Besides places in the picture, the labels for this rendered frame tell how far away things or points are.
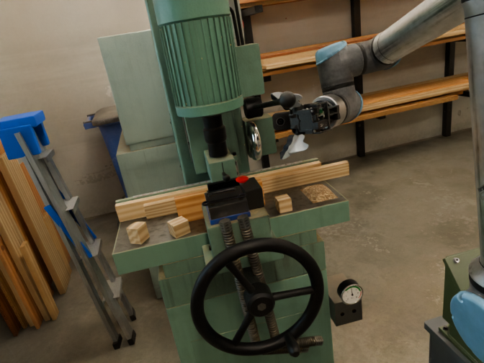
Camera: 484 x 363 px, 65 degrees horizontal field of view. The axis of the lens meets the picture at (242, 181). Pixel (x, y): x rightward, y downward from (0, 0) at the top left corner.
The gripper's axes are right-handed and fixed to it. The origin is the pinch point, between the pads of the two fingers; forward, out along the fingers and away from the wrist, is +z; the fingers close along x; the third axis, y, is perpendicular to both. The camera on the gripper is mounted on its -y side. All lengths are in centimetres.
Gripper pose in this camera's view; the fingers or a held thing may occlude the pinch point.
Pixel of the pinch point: (273, 127)
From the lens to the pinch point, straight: 89.1
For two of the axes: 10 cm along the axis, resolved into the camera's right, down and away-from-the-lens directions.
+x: 1.7, 9.6, 2.3
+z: -6.4, 2.8, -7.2
